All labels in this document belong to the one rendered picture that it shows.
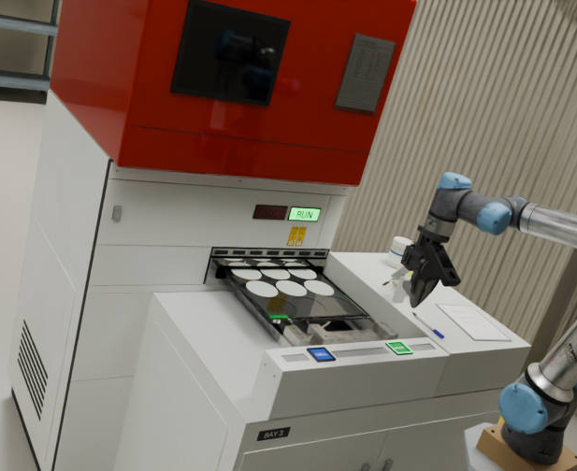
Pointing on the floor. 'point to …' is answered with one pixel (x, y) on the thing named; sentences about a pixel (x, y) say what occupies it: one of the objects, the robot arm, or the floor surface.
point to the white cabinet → (198, 388)
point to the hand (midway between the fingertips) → (416, 305)
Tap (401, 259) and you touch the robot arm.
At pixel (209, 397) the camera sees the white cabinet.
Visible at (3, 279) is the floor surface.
